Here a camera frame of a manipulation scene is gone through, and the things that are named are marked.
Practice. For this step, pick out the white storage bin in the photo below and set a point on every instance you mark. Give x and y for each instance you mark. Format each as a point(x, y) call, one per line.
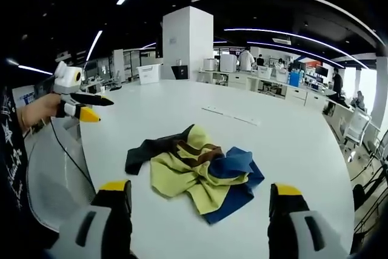
point(148, 74)

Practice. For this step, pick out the white mesh office chair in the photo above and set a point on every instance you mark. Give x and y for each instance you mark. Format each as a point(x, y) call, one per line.
point(357, 125)

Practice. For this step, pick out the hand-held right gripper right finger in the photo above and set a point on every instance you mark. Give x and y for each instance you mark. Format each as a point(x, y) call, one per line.
point(291, 225)

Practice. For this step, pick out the person's dark printed clothing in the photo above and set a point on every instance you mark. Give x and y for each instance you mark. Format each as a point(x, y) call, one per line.
point(10, 180)

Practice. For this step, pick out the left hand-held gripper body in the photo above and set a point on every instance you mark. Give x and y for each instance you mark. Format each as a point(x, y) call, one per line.
point(68, 81)

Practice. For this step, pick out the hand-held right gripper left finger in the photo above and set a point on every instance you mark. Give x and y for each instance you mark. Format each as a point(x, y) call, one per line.
point(100, 228)

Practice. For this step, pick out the computer monitor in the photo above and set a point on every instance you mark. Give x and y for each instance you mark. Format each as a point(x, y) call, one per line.
point(321, 70)

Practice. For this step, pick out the blue storage box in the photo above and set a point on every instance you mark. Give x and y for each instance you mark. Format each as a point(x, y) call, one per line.
point(294, 79)

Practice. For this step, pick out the white plastic basket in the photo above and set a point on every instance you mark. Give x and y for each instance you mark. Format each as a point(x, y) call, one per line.
point(264, 71)

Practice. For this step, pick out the white square pillar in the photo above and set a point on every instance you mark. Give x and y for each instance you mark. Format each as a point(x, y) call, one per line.
point(188, 43)

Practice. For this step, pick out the white round appliance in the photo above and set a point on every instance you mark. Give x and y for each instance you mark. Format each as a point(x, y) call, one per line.
point(210, 65)

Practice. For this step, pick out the white box appliance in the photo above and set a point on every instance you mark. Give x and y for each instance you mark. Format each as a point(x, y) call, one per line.
point(228, 63)

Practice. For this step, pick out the white laboratory counter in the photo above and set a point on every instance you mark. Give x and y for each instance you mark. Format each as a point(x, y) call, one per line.
point(272, 87)

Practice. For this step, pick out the person's left hand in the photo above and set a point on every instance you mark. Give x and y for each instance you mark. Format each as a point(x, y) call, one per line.
point(39, 108)

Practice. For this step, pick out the black box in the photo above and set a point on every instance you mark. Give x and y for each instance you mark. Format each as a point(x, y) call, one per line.
point(180, 72)

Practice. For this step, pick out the yellow blue brown garment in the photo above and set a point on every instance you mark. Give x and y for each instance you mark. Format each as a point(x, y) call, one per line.
point(182, 174)

